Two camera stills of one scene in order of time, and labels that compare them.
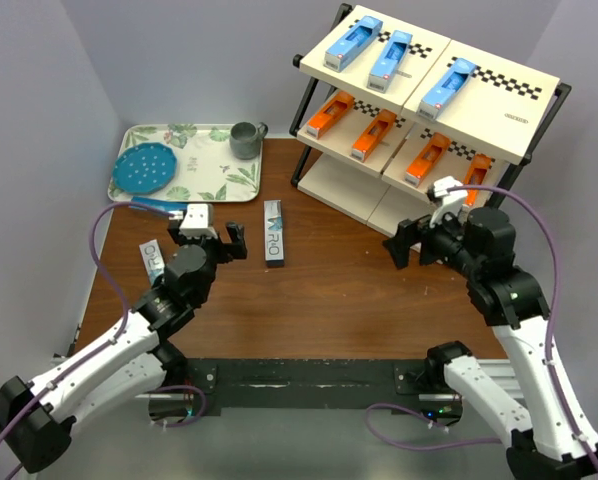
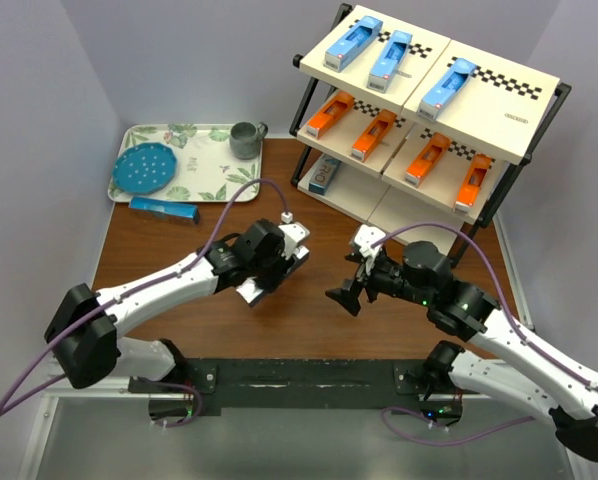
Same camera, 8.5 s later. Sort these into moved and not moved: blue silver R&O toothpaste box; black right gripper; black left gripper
Moved: black left gripper; black right gripper
Not moved: blue silver R&O toothpaste box
